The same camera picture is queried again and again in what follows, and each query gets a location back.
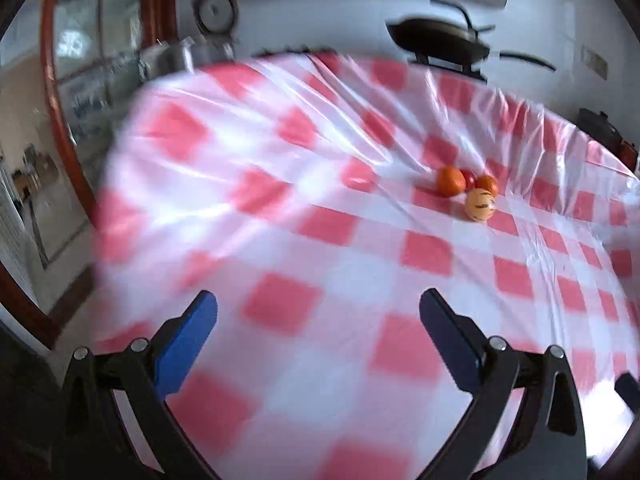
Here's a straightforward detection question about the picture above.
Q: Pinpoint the yellow striped melon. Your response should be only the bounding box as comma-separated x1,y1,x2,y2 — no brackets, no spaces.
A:
464,188,498,224

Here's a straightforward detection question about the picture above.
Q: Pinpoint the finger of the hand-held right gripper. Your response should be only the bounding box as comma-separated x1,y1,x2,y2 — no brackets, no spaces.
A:
614,372,640,407

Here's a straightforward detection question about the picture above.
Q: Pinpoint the dark cooking pot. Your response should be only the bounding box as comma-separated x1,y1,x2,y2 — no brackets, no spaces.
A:
578,108,623,158

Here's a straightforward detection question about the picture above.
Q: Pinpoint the wooden framed glass door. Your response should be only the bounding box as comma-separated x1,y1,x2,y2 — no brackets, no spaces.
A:
0,0,177,346

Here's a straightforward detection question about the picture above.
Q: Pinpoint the large orange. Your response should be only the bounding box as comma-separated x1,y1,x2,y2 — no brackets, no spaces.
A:
436,166,467,197

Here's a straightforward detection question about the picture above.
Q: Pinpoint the black wok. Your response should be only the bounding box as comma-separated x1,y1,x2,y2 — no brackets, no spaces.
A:
386,0,496,80

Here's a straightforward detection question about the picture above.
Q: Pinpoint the wall socket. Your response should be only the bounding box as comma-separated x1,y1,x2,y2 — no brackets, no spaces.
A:
582,46,609,81

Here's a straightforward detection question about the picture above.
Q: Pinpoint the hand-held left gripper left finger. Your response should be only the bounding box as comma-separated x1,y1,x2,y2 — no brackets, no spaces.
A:
52,289,219,480

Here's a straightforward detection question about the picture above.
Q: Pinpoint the red white checkered tablecloth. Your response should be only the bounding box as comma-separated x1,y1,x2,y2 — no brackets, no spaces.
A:
92,50,640,480

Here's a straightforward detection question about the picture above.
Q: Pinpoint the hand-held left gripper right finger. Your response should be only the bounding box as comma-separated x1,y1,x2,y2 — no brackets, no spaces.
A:
419,287,589,480

